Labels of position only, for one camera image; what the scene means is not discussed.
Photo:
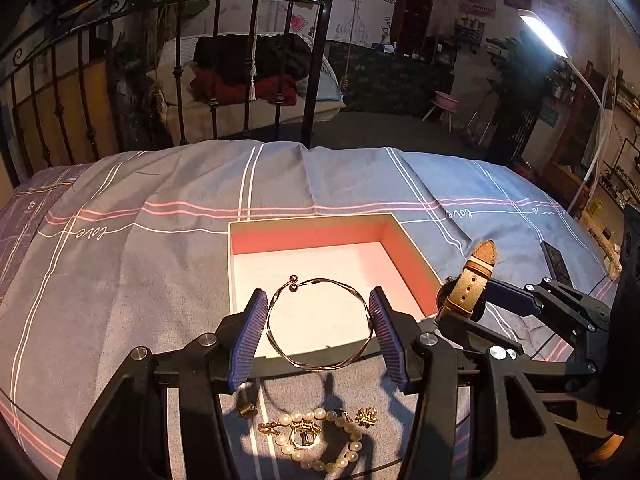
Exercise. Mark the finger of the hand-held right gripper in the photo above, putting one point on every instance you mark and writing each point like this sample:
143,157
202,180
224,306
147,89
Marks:
480,332
507,294

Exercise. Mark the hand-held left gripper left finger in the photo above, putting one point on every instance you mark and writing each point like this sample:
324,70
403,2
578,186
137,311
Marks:
248,340

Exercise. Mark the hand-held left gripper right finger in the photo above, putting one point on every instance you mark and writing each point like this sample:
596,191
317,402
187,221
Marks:
389,345

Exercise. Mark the gold twisted bangle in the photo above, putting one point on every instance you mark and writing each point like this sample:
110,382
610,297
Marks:
294,279

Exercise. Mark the pink gift box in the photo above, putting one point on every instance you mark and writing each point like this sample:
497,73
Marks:
320,260

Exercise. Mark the person's right hand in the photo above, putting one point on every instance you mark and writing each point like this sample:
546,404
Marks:
607,451

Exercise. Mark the black phone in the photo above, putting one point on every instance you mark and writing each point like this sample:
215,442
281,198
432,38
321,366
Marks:
555,262

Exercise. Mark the gold brooch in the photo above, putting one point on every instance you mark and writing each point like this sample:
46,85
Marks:
366,416

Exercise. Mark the grey plaid bed sheet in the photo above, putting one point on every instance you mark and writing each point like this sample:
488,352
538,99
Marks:
150,260

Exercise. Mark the pink stool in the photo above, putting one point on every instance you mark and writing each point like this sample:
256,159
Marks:
445,100

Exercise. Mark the green patterned rug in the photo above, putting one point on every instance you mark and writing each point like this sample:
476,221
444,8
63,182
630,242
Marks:
395,77

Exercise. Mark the white desk lamp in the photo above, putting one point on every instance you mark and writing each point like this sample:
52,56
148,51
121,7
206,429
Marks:
542,32

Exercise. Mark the white wicker swing seat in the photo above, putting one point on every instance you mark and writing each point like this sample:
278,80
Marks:
330,87

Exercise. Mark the dark clothes pile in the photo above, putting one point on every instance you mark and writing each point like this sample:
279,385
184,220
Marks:
235,57

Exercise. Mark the red telephone booth cabinet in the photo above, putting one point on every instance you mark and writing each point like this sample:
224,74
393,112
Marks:
412,15

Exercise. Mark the wall shelf with small goods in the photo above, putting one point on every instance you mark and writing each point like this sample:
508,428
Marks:
625,170

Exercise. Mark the black metal bed frame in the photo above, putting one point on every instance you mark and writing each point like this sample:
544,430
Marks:
320,60

